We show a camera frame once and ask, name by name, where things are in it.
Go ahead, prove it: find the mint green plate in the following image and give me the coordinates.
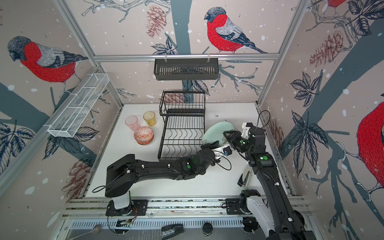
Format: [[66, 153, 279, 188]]
[[203, 121, 235, 147]]

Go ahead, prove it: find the black wire dish rack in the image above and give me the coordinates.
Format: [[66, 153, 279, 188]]
[[158, 91, 206, 162]]

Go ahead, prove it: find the blue zigzag patterned bowl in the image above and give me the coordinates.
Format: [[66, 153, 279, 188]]
[[134, 127, 154, 145]]

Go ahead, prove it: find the yellow plastic cup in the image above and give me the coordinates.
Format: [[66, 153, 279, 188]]
[[143, 111, 157, 127]]

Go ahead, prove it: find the pink plastic cup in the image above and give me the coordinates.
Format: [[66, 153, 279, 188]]
[[125, 116, 141, 132]]

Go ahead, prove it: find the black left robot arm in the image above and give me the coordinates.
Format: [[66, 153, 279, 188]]
[[105, 145, 220, 200]]

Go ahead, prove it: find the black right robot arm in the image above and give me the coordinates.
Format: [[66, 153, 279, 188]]
[[224, 126, 316, 240]]

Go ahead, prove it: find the black round cap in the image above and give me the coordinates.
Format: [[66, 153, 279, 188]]
[[202, 222, 214, 237]]

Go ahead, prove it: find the black stapler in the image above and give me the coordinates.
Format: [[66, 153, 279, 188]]
[[161, 224, 184, 240]]

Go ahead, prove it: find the metal spoon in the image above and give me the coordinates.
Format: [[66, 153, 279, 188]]
[[67, 224, 102, 240]]

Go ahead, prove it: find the horizontal aluminium crossbar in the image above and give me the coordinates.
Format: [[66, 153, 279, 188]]
[[94, 54, 280, 63]]

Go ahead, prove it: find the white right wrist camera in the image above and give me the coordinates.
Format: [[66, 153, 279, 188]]
[[242, 123, 254, 139]]

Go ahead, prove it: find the black hanging wall basket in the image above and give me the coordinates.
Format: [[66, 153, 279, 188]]
[[154, 58, 220, 81]]

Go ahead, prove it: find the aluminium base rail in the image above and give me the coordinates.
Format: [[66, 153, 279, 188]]
[[64, 194, 310, 230]]

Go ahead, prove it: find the white mesh wall basket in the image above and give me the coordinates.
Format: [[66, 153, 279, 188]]
[[48, 73, 110, 138]]

